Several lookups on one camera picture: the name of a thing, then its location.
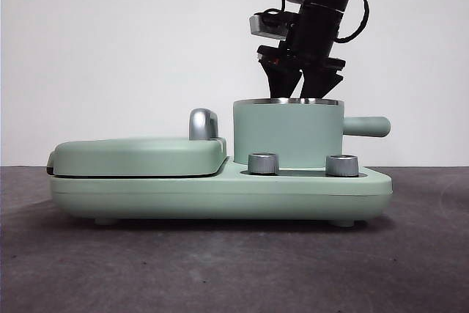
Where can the green breakfast machine base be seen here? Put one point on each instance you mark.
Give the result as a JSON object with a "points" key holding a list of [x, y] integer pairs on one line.
{"points": [[220, 195]]}

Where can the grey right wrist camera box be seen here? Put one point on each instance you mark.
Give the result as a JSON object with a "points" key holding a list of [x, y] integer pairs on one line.
{"points": [[262, 27]]}

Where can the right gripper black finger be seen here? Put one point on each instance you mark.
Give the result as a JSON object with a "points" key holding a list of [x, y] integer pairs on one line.
{"points": [[318, 84], [282, 80]]}

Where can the silver control knob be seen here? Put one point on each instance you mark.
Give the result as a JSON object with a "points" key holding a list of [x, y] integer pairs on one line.
{"points": [[341, 165], [263, 163]]}

